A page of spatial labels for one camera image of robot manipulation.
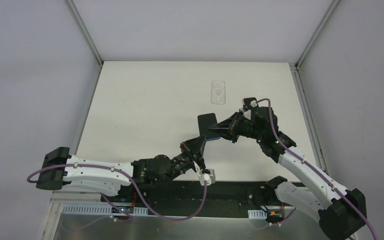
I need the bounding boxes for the left white slotted cable duct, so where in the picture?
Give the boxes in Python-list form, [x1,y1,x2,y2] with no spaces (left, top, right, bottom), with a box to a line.
[62,204,148,217]

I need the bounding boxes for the aluminium frame rail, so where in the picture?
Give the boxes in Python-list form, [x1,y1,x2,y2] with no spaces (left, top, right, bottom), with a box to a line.
[37,0,104,240]
[288,0,359,240]

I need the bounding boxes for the clear transparent phone case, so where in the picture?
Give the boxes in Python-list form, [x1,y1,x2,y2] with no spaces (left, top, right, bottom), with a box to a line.
[211,80,226,105]

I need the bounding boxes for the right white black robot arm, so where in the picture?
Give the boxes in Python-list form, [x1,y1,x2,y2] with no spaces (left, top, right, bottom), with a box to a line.
[208,106,367,240]

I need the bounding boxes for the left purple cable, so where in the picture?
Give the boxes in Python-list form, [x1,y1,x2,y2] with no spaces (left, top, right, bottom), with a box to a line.
[26,163,209,222]

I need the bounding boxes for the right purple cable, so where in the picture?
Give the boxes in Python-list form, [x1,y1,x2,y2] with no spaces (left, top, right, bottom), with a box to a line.
[250,97,378,240]

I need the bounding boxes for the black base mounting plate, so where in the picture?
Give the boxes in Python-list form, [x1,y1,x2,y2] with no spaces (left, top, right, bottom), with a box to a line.
[108,181,289,218]

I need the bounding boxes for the black phone with pink edge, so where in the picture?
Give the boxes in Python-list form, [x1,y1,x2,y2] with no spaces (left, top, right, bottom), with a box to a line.
[242,97,258,104]

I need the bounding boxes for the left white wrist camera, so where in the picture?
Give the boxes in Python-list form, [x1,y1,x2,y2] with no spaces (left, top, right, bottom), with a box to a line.
[197,169,216,186]

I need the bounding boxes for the purple cable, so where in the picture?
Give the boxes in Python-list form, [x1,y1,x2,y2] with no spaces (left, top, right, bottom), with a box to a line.
[250,97,378,240]
[26,163,209,222]

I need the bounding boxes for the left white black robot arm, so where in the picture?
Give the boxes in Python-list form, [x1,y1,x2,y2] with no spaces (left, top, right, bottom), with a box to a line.
[27,134,216,203]

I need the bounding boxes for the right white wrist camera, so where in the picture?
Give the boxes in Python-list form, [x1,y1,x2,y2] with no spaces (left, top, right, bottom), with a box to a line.
[239,100,259,113]

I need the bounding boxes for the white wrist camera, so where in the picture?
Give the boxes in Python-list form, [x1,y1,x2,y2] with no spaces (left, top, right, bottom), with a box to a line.
[239,100,259,113]
[197,169,216,186]

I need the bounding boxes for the white slotted cable duct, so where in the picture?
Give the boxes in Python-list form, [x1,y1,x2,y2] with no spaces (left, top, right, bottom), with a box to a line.
[247,209,268,220]
[62,204,148,217]

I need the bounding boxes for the right aluminium frame rail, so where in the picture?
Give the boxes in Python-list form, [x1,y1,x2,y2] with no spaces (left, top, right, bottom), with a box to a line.
[288,0,359,240]

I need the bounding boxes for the left aluminium frame rail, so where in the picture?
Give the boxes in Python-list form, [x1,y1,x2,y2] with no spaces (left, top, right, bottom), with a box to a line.
[37,0,104,240]

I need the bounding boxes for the shiny metal front panel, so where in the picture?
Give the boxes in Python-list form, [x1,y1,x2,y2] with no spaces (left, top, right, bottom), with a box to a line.
[54,211,327,240]

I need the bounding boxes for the right white slotted cable duct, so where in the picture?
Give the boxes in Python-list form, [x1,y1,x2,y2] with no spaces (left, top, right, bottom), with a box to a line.
[247,209,268,220]

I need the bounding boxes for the left green circuit board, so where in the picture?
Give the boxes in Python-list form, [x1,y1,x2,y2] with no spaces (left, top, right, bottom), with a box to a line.
[111,205,134,215]

